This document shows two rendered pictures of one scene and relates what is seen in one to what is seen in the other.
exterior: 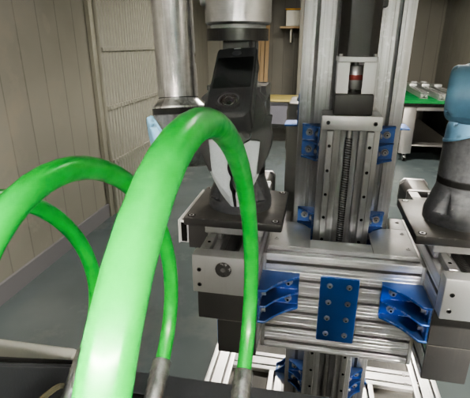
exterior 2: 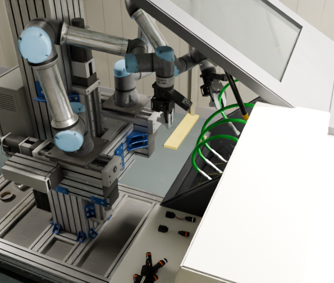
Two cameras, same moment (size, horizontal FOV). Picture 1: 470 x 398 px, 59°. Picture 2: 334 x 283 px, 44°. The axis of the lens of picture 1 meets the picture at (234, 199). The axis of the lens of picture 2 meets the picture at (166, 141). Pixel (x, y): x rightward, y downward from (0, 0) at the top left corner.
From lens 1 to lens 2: 1.69 m
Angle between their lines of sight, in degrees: 69
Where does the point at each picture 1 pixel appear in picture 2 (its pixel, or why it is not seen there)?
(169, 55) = (65, 99)
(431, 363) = (149, 150)
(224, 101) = (188, 103)
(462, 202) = (133, 95)
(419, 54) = not seen: outside the picture
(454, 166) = (127, 84)
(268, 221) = (104, 142)
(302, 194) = not seen: hidden behind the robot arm
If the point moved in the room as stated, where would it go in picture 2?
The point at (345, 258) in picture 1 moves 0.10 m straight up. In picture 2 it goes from (117, 138) to (115, 122)
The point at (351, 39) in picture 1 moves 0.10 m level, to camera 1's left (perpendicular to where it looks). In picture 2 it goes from (87, 54) to (79, 63)
